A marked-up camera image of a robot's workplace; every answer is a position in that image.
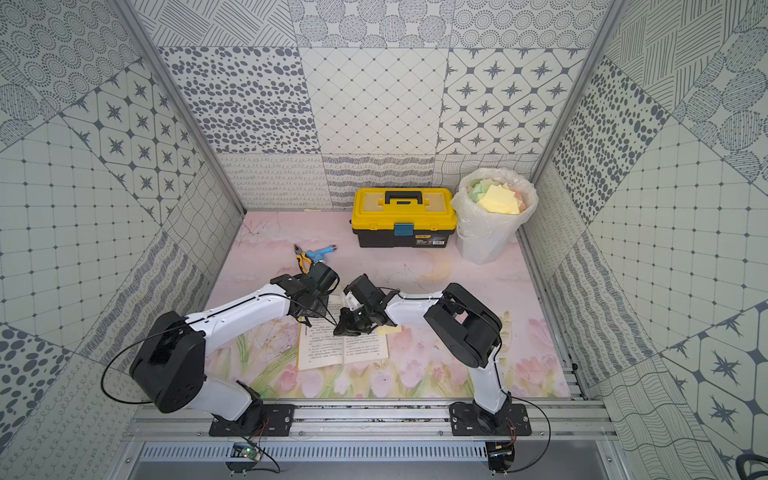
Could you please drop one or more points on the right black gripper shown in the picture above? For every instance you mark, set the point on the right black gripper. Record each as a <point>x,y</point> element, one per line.
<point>343,327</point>

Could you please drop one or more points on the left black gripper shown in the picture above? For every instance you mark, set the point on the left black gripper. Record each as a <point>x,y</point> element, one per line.
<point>313,301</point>

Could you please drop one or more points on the pale yellow sticky note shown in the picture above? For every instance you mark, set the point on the pale yellow sticky note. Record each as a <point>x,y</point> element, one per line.
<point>386,329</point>

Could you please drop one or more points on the yellow children's book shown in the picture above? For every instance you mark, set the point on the yellow children's book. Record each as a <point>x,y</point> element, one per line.
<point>318,347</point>

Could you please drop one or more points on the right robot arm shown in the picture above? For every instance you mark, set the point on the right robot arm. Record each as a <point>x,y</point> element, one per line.
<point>467,328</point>

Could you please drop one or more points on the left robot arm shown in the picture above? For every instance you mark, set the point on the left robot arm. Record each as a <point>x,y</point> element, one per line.
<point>170,366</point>

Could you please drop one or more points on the discarded sticky notes pile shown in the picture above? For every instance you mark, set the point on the discarded sticky notes pile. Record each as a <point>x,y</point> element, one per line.
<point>496,197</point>

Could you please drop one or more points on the blue plastic tool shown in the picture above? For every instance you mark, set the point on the blue plastic tool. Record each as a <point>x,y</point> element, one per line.
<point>318,256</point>

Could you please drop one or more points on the yellow black toolbox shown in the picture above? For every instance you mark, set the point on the yellow black toolbox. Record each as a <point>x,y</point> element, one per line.
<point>403,217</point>

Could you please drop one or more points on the left green circuit board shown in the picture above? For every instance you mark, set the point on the left green circuit board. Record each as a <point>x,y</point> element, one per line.
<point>243,458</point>

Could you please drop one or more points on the white bin with plastic liner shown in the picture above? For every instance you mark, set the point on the white bin with plastic liner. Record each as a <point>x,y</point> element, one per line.
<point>482,236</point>

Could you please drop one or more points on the right black controller box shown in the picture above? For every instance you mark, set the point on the right black controller box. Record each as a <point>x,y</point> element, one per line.
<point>500,456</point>

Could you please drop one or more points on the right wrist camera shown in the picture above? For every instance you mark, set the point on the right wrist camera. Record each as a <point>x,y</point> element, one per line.
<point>350,301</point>

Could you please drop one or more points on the yellow handled pliers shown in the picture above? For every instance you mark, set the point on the yellow handled pliers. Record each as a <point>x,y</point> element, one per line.
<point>303,261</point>

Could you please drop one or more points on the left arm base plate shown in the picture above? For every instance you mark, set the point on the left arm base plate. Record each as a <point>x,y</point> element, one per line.
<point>270,420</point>

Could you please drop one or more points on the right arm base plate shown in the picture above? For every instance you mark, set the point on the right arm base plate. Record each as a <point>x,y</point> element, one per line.
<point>468,419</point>

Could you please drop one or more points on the aluminium mounting rail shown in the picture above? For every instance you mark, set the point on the aluminium mounting rail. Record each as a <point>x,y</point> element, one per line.
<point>401,420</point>

